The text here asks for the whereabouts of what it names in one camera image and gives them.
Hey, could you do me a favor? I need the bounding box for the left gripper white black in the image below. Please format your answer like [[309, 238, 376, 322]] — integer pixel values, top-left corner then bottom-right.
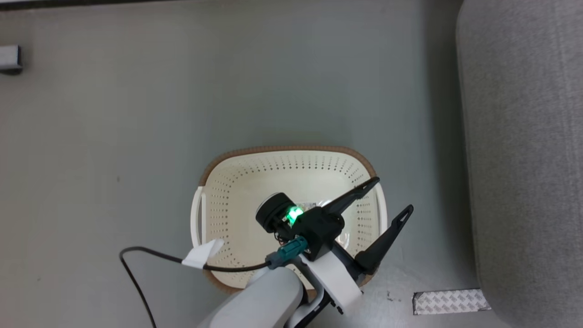
[[298, 176, 415, 315]]

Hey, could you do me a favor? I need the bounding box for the cream perforated laundry basket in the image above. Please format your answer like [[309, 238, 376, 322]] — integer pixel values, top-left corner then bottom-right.
[[190, 146, 388, 294]]

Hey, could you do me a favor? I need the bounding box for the left gripper round black motor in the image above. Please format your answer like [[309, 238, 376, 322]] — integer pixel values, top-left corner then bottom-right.
[[255, 192, 299, 234]]

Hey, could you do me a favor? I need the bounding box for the grey fabric sofa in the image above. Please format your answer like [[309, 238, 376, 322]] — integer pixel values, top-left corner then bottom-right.
[[455, 0, 583, 328]]

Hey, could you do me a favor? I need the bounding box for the small grey block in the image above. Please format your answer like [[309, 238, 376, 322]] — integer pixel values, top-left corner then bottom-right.
[[0, 45, 23, 75]]

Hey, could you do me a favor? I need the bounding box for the left teal cable connector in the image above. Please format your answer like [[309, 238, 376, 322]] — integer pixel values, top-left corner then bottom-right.
[[266, 236, 309, 270]]

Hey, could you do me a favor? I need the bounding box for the white tape label on cable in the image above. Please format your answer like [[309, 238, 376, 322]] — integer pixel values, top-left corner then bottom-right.
[[182, 239, 225, 270]]

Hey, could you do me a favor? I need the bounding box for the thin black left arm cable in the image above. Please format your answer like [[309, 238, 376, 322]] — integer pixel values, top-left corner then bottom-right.
[[119, 246, 274, 328]]

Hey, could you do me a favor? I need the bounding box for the white black wall baseboard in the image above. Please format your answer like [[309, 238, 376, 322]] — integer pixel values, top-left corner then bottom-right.
[[0, 0, 153, 11]]

